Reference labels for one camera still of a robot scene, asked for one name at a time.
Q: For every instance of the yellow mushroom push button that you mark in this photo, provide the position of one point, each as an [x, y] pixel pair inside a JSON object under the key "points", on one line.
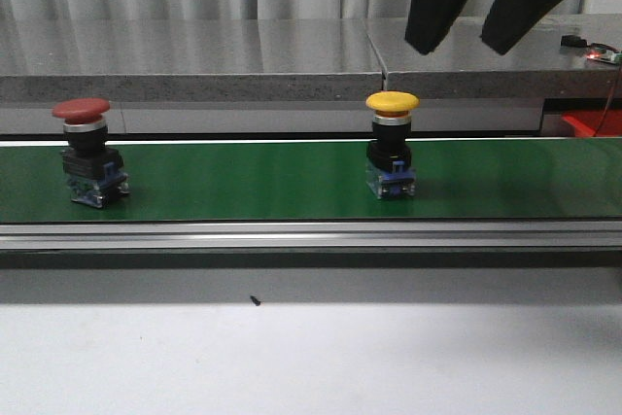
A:
{"points": [[389, 173]]}

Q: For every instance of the red mushroom push button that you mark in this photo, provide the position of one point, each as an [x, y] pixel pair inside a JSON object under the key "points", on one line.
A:
{"points": [[95, 172]]}

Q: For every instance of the small green circuit board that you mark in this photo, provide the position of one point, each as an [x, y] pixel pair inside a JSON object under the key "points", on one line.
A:
{"points": [[593, 51]]}

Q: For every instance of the red tray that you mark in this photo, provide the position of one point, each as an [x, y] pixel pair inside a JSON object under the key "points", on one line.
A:
{"points": [[594, 123]]}

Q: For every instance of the green conveyor belt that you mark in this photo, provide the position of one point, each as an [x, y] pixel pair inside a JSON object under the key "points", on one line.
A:
{"points": [[505, 178]]}

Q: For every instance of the grey stone bench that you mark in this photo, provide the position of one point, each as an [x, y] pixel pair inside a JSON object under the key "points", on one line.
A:
{"points": [[291, 76]]}

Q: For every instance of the small black screw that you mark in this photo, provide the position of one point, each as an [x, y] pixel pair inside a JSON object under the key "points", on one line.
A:
{"points": [[256, 301]]}

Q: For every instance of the aluminium conveyor frame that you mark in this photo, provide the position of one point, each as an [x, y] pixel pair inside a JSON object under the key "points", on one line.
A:
{"points": [[363, 234]]}

